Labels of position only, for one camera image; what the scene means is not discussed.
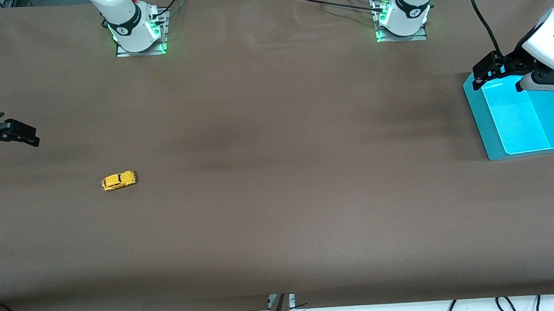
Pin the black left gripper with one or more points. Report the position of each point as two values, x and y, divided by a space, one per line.
513 61

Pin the yellow beetle toy car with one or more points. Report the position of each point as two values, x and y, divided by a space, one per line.
118 181

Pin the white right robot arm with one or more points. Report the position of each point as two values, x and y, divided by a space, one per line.
122 9

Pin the cyan plastic bin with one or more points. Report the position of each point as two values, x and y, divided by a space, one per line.
527 126

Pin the brown table cover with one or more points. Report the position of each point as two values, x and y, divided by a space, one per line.
274 126

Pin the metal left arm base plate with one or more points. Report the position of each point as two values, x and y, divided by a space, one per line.
416 37

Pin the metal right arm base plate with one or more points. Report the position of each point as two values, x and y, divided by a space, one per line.
143 53

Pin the metal table edge bracket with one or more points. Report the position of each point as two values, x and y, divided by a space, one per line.
291 300

